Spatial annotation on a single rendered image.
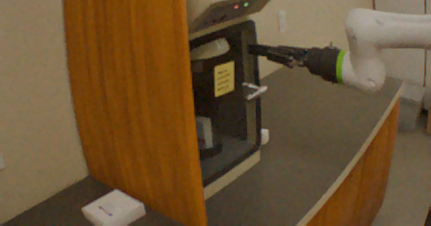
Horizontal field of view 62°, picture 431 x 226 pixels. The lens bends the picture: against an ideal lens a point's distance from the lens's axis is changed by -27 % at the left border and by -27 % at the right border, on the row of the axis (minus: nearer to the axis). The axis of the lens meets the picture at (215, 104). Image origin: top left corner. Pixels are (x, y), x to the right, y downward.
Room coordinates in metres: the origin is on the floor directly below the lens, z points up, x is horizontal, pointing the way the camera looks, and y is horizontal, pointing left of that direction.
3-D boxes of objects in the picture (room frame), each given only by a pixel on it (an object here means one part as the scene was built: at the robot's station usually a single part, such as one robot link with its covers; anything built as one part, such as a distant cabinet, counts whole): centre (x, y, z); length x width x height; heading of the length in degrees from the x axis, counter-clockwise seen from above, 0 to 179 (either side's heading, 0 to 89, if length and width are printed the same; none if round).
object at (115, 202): (0.98, 0.31, 0.96); 0.16 x 0.12 x 0.04; 140
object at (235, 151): (1.15, -0.03, 1.19); 0.30 x 0.01 x 0.40; 140
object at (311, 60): (1.11, -0.25, 1.31); 0.09 x 0.08 x 0.07; 50
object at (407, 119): (3.28, -1.70, 0.17); 0.60 x 0.42 x 0.33; 48
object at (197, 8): (1.12, -0.07, 1.46); 0.32 x 0.12 x 0.10; 140
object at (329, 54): (1.06, -0.31, 1.31); 0.09 x 0.06 x 0.12; 140
